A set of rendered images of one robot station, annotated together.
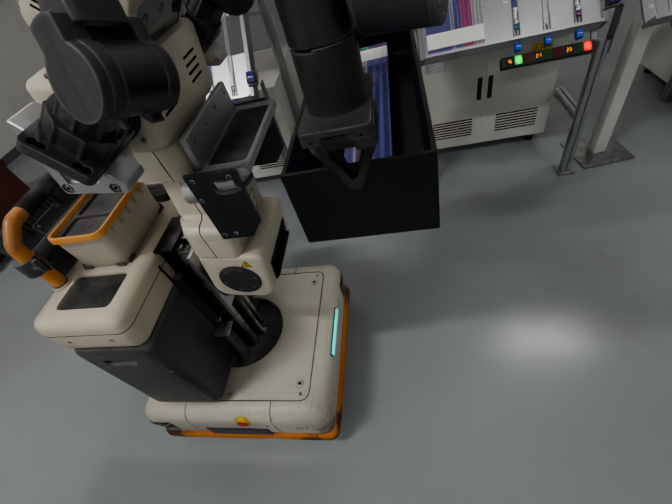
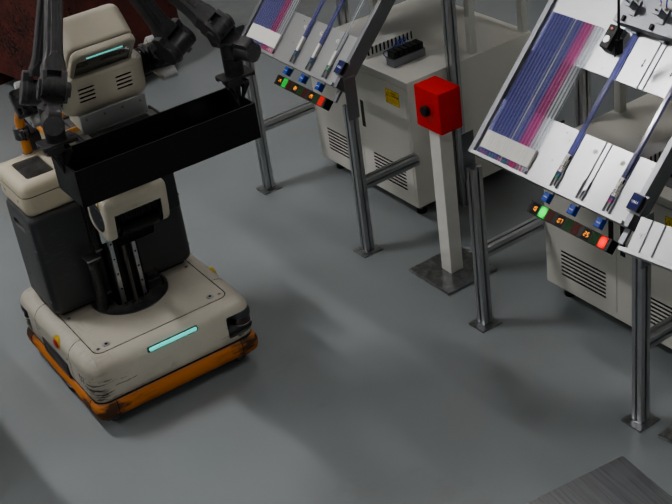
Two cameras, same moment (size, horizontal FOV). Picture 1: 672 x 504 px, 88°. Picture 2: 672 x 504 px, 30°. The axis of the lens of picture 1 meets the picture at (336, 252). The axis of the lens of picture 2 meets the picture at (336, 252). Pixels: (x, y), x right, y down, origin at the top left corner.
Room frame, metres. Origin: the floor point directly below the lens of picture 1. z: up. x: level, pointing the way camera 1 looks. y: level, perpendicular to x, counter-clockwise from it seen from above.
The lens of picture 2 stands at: (-1.53, -2.66, 2.63)
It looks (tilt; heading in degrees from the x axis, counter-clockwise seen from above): 32 degrees down; 42
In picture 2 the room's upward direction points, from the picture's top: 8 degrees counter-clockwise
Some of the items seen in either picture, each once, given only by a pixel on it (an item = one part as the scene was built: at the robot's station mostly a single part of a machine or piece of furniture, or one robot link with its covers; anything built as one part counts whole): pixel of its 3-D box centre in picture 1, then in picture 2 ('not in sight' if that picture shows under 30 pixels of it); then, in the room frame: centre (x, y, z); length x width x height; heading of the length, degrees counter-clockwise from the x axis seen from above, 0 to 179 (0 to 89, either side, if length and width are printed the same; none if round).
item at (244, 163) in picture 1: (235, 156); (121, 137); (0.68, 0.13, 0.99); 0.28 x 0.16 x 0.22; 162
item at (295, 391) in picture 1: (259, 345); (135, 319); (0.77, 0.41, 0.16); 0.67 x 0.64 x 0.25; 72
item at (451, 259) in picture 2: not in sight; (445, 181); (1.75, -0.29, 0.39); 0.24 x 0.24 x 0.78; 73
